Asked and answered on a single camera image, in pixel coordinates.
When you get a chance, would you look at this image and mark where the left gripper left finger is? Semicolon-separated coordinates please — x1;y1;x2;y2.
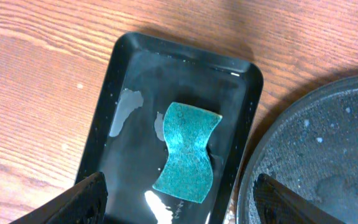
12;172;108;224

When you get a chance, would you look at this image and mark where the black round tray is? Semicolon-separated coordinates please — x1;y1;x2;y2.
236;76;358;223

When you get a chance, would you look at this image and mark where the green yellow sponge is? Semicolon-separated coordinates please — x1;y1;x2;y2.
152;102;223;203

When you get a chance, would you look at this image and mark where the black rectangular tray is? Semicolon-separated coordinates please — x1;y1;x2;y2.
76;32;264;223

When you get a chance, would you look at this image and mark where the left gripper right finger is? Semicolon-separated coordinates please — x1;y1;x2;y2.
253;174;343;224

